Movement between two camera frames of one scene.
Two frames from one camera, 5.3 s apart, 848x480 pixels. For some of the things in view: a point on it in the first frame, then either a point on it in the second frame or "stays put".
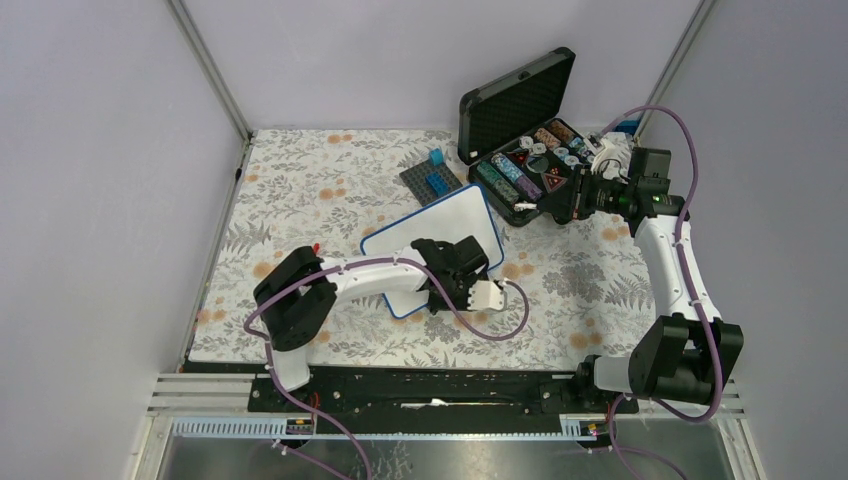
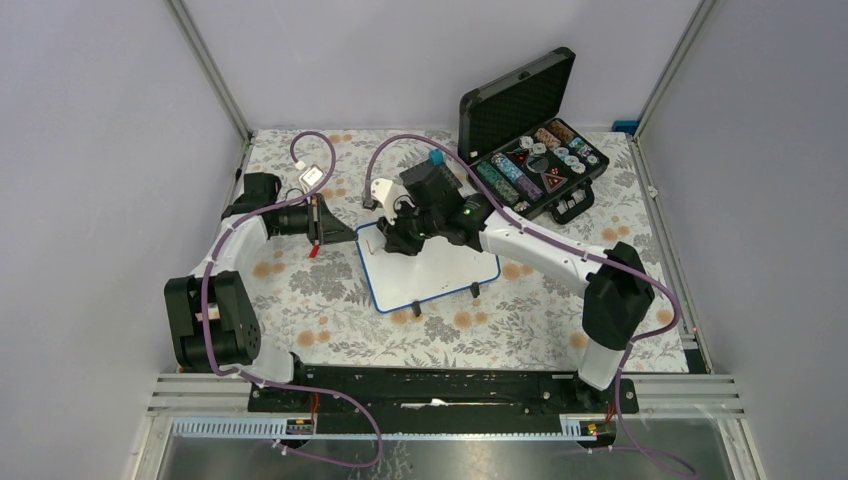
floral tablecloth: x=591 y=288 stays put
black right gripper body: x=594 y=194 → x=411 y=228
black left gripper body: x=459 y=290 → x=300 y=219
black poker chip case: x=520 y=149 stays put
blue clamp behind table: x=627 y=126 stays put
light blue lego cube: x=437 y=156 stays put
